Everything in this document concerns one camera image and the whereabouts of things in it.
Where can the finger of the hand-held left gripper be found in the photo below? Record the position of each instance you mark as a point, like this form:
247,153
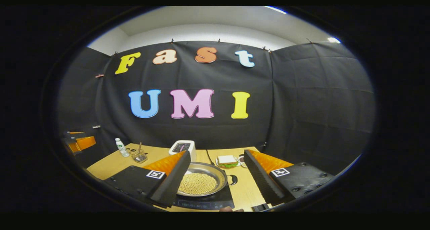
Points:
85,142
70,137

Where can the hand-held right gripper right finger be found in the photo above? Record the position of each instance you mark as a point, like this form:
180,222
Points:
260,178

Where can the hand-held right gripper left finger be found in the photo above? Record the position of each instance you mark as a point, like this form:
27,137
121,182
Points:
173,179

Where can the black induction cooktop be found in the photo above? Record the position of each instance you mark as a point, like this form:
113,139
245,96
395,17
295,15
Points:
201,202

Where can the pile of soybeans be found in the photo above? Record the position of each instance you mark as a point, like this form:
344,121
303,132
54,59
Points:
198,183

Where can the small white dish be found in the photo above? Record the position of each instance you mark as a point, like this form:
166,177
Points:
242,160

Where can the white plate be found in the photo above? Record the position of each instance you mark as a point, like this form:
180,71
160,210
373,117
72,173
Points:
228,167

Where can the white toaster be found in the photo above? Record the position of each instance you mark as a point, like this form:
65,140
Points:
183,146

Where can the white green drink bottle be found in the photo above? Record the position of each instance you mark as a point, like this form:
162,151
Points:
122,148

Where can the sandwich with lettuce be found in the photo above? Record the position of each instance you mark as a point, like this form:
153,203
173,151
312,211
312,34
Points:
227,160

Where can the black backdrop cloth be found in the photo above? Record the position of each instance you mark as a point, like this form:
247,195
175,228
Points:
302,99

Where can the ceiling light panel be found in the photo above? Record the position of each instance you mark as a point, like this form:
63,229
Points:
334,40

